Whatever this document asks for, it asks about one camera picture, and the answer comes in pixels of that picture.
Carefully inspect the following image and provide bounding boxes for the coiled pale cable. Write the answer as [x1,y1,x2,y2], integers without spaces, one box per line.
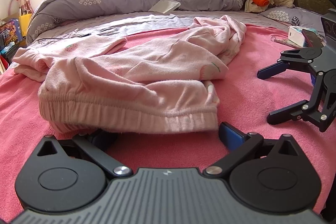
[270,35,290,45]

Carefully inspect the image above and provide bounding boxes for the teal packet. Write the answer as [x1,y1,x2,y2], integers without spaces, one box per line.
[306,28,324,39]

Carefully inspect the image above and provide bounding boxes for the pink fleece blanket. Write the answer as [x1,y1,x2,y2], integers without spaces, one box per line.
[0,24,336,222]

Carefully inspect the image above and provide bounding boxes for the white paper folder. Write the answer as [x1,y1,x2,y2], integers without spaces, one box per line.
[148,0,181,14]

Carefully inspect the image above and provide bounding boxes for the grey patterned quilt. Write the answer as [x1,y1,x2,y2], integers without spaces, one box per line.
[26,0,254,46]

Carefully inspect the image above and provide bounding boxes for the dark smartphone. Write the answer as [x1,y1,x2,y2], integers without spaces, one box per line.
[301,28,323,48]

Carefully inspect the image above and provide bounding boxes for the white tissue box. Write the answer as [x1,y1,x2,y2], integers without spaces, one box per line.
[288,26,306,46]

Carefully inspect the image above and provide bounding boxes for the colourful toy box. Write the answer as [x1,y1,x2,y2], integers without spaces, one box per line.
[0,19,21,46]

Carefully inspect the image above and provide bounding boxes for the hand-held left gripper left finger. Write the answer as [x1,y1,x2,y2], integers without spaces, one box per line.
[36,130,133,178]

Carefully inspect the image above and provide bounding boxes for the pink strawberry print top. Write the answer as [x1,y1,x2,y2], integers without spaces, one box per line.
[13,35,128,82]

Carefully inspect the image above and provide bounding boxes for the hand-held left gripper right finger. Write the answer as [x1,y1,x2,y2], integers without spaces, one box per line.
[204,121,302,179]

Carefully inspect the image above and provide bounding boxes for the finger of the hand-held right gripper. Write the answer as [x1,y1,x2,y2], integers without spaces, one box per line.
[257,46,324,81]
[266,71,334,133]

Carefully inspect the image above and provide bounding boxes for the grey bed sheet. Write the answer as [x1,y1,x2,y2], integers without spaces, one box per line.
[34,9,326,42]

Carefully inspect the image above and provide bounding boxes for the yellow bag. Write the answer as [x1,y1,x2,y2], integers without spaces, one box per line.
[18,13,33,37]

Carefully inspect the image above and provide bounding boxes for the grey patterned pillow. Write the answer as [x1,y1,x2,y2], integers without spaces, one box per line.
[259,6,324,30]

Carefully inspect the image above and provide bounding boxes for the pink strawberry print pants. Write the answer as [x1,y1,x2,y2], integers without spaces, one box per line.
[39,15,247,134]

